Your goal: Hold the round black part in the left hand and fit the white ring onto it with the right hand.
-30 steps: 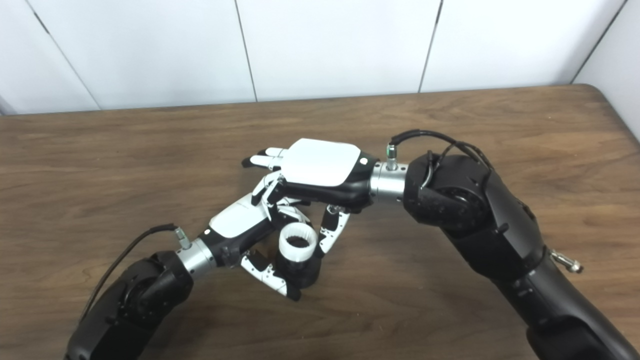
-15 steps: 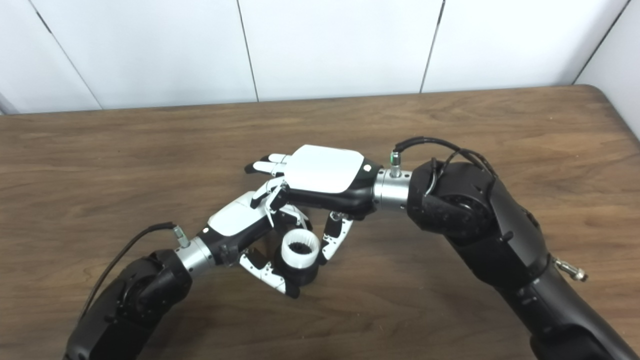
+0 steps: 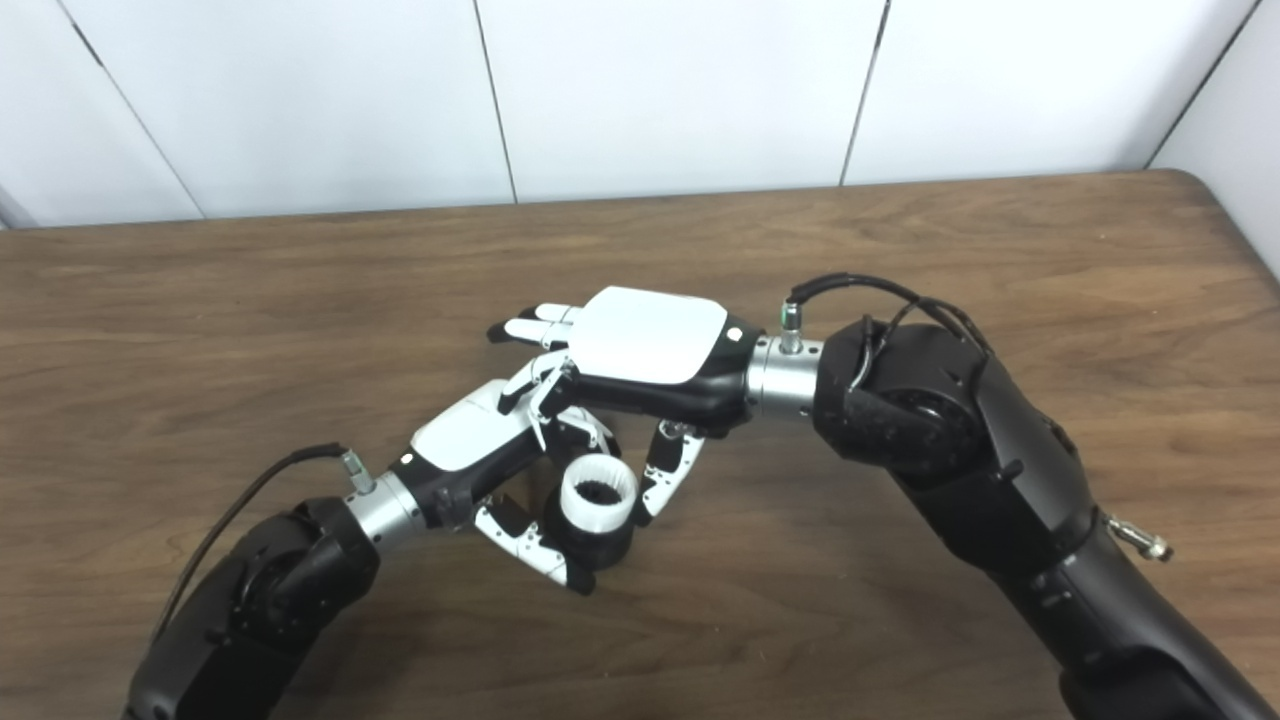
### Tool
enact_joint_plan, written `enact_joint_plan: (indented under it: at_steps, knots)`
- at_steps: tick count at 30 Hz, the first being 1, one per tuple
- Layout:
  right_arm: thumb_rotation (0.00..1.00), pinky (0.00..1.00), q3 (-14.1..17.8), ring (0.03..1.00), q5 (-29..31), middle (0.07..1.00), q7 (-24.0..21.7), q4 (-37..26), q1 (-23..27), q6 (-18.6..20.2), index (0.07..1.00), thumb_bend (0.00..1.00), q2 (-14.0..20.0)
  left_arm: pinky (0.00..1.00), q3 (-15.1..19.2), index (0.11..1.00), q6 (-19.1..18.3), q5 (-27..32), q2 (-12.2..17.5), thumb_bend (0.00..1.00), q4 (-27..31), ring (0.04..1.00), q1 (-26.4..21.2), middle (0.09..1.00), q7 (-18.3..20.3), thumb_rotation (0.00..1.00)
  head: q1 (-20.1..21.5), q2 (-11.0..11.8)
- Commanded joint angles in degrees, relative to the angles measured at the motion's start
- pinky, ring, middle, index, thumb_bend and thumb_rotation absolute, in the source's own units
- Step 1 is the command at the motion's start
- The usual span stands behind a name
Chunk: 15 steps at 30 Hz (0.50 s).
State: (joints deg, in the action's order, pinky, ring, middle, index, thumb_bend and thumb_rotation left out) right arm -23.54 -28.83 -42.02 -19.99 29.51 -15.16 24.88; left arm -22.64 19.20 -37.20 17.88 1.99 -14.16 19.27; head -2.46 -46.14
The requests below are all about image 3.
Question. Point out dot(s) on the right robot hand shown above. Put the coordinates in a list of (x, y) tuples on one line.
[(650, 335)]

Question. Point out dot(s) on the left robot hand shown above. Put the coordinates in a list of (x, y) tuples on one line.
[(465, 430)]

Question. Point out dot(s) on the round black part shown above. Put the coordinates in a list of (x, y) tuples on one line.
[(600, 550)]

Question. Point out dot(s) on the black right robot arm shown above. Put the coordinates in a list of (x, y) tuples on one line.
[(960, 440)]

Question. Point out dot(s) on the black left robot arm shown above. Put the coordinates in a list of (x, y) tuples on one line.
[(260, 610)]

